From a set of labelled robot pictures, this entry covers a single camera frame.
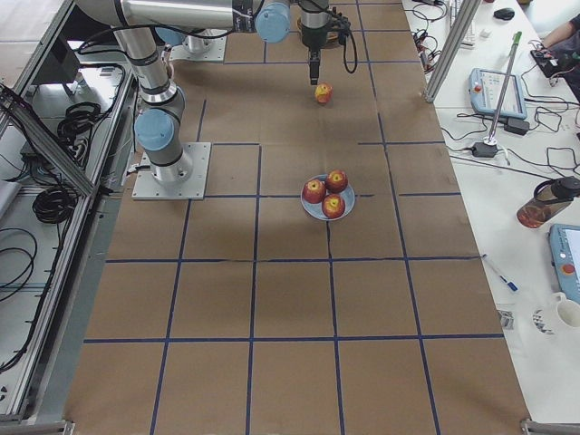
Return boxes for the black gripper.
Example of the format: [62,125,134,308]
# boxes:
[308,47,321,85]

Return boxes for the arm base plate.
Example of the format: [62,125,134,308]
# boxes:
[131,142,212,200]
[169,36,227,63]

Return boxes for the black power adapter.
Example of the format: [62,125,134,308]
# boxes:
[471,141,498,159]

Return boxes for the yellow-red apple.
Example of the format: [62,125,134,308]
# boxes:
[314,82,334,105]

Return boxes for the person forearm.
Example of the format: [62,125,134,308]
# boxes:
[542,15,579,48]

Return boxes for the red apple on plate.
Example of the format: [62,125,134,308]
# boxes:
[324,169,349,194]
[322,194,346,219]
[302,179,326,204]

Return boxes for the light blue plate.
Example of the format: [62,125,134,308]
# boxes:
[301,174,355,221]

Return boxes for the green tipped metal rod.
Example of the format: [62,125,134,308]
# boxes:
[483,31,522,147]

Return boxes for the aluminium frame post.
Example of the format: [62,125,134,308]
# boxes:
[423,0,479,103]

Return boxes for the black computer mouse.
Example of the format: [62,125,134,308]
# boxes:
[493,7,515,21]

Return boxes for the dark water bottle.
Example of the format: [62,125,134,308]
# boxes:
[517,177,579,228]

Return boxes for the blue teach pendant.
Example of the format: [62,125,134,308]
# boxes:
[548,224,579,303]
[469,68,527,120]

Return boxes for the blue white pen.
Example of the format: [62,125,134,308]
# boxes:
[481,254,518,292]

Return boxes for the white mug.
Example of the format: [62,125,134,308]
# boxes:
[532,292,579,335]

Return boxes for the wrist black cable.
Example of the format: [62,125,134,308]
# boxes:
[328,6,358,74]

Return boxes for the coiled black cables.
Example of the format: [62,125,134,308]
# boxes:
[32,188,73,224]

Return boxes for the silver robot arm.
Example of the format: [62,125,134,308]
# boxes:
[76,1,291,183]
[298,0,331,86]

